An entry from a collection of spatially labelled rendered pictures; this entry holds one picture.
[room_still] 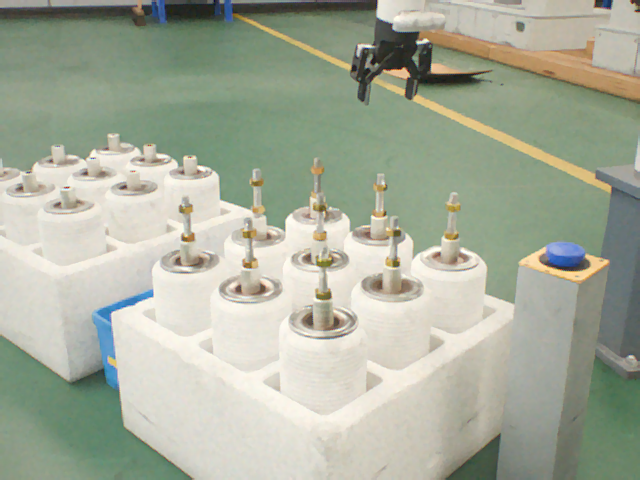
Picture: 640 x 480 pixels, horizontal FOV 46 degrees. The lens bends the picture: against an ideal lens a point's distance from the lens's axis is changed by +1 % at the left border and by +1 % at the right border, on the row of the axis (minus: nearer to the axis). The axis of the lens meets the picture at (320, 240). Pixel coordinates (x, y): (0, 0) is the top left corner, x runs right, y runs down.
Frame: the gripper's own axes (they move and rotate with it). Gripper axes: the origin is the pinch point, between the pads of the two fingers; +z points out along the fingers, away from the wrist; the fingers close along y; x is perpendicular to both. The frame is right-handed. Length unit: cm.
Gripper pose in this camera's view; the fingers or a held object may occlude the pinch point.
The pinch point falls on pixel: (386, 98)
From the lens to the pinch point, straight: 133.3
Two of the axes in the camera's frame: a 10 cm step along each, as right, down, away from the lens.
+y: -9.0, 1.7, -4.1
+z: -0.9, 8.3, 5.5
